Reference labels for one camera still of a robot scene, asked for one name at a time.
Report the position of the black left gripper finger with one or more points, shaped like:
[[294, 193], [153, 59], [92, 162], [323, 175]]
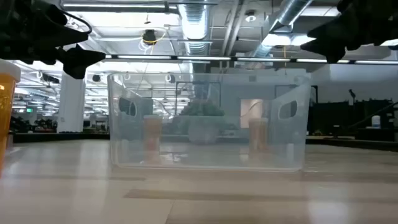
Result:
[[79, 62], [59, 31]]

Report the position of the silver ventilation duct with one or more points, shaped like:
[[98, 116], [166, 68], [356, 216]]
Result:
[[195, 25], [289, 12]]

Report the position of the black workbench with equipment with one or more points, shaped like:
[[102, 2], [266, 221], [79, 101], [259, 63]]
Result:
[[342, 118]]

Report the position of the black ceiling-mounted camera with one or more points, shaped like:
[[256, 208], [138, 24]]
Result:
[[149, 36]]

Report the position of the clear plastic basket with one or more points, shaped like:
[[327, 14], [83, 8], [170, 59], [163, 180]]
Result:
[[208, 157]]

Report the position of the white cup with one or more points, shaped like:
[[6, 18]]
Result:
[[376, 122]]

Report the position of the black rail with light strips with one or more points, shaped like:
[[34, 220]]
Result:
[[233, 58]]

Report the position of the round ceiling detector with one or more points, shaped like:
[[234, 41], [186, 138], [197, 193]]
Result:
[[250, 17]]

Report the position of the orange pill bottle white cap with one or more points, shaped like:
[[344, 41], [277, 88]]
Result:
[[258, 133], [6, 109], [152, 133]]

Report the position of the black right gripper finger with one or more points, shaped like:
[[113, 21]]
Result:
[[329, 48], [348, 21]]

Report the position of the green potted plant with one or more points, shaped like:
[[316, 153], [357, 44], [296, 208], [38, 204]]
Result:
[[202, 109]]

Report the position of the white pillar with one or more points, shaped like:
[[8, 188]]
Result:
[[71, 105]]

